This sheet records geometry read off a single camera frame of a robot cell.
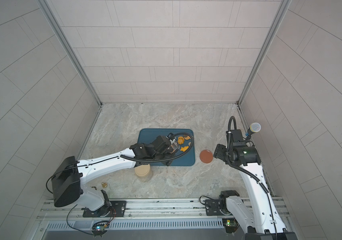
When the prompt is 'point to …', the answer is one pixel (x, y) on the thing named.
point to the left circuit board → (100, 228)
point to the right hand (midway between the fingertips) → (219, 152)
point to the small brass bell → (104, 184)
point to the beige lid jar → (143, 172)
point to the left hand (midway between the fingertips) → (172, 151)
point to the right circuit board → (231, 224)
